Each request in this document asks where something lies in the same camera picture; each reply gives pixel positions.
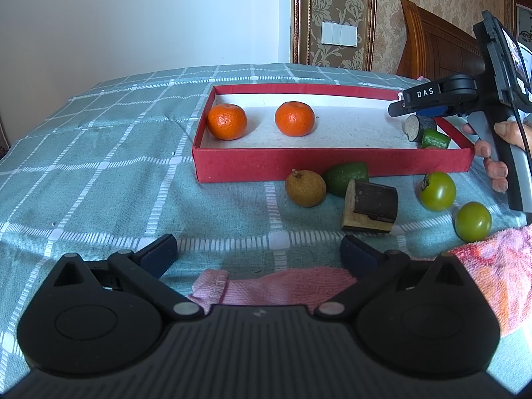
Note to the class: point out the brown longan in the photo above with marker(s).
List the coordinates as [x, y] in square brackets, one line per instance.
[305, 188]

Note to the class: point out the green checked bedsheet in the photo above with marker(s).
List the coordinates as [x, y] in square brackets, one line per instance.
[124, 166]

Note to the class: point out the cut green lime piece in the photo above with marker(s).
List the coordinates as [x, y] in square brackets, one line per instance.
[435, 139]

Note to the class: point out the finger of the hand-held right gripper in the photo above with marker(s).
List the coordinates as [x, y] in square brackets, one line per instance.
[432, 112]

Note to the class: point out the framed wall picture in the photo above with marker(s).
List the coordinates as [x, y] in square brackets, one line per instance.
[524, 23]

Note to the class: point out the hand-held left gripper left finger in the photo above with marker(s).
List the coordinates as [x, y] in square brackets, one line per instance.
[160, 254]

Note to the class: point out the red cardboard box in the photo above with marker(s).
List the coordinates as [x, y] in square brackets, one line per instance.
[332, 162]

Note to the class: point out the white light switch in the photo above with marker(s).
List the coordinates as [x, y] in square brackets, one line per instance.
[339, 34]

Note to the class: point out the wooden headboard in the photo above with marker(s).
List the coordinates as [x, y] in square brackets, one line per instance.
[440, 45]

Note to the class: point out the green tomato with stem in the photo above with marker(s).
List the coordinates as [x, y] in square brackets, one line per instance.
[437, 191]

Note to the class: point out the small dark sugarcane piece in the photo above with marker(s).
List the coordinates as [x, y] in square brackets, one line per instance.
[419, 128]

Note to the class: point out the cut green avocado piece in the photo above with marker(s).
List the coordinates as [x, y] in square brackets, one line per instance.
[343, 178]

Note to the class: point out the gold ornate wall frame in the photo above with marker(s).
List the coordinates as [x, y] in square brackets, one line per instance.
[299, 16]

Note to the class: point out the brown wooden block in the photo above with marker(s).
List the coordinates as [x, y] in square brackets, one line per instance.
[372, 203]

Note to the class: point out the person's right hand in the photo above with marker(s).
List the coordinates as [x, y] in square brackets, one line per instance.
[496, 174]

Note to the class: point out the pink towel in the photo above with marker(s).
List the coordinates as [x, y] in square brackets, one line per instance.
[498, 274]

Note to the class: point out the plain green tomato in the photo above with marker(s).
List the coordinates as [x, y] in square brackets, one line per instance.
[473, 221]

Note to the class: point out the orange mandarin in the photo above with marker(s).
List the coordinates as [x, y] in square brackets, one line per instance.
[294, 118]
[226, 121]

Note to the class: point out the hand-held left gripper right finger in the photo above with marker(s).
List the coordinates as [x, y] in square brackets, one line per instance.
[357, 257]

